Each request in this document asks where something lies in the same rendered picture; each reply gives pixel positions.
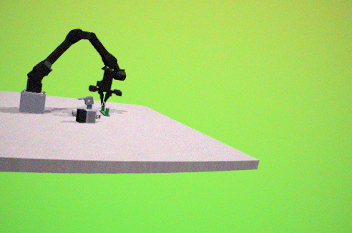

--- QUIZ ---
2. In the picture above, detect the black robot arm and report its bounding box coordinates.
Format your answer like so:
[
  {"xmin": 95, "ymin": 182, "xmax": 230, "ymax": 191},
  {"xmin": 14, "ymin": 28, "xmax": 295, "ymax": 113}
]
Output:
[{"xmin": 25, "ymin": 29, "xmax": 126, "ymax": 93}]

